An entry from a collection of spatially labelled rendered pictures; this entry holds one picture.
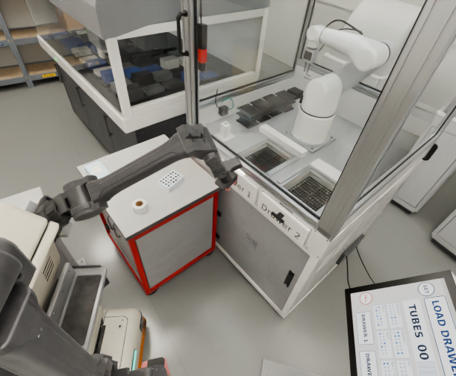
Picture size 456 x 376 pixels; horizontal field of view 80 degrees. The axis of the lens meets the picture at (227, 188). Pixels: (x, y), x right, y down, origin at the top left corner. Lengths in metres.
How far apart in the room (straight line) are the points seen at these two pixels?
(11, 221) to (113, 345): 1.09
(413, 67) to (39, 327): 0.84
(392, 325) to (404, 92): 0.63
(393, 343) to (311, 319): 1.16
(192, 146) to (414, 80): 0.56
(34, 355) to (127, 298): 1.69
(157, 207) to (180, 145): 0.78
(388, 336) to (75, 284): 0.91
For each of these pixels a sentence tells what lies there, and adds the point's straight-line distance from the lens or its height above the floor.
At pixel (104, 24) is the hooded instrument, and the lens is 1.65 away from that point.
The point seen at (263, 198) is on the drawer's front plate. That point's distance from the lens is 1.31.
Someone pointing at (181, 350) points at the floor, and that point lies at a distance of 1.91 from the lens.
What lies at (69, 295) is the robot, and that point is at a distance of 0.96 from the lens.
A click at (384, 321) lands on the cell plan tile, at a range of 0.98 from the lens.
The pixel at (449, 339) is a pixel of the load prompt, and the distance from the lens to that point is 0.92.
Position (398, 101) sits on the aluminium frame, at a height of 1.54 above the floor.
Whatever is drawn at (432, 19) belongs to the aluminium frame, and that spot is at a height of 1.72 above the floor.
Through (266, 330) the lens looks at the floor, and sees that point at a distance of 1.97.
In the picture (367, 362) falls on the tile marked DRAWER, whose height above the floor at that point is 1.00.
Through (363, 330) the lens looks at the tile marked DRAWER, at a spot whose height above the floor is 1.00.
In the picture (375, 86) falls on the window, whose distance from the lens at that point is 0.88.
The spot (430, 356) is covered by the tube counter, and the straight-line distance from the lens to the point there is 0.92.
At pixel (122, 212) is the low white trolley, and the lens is 1.47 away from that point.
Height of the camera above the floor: 1.85
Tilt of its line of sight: 45 degrees down
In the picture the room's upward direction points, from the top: 5 degrees clockwise
